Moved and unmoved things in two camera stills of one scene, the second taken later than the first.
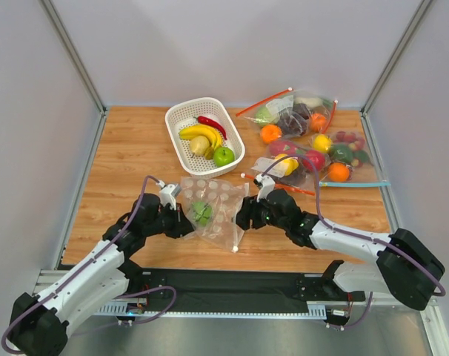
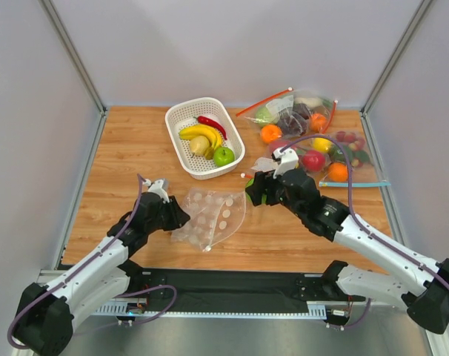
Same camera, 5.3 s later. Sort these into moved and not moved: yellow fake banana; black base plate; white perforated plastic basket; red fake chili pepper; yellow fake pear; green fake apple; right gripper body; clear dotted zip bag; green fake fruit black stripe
Moved: clear dotted zip bag; green fake fruit black stripe; right gripper body
Not moved: green fake apple; yellow fake pear; black base plate; yellow fake banana; red fake chili pepper; white perforated plastic basket
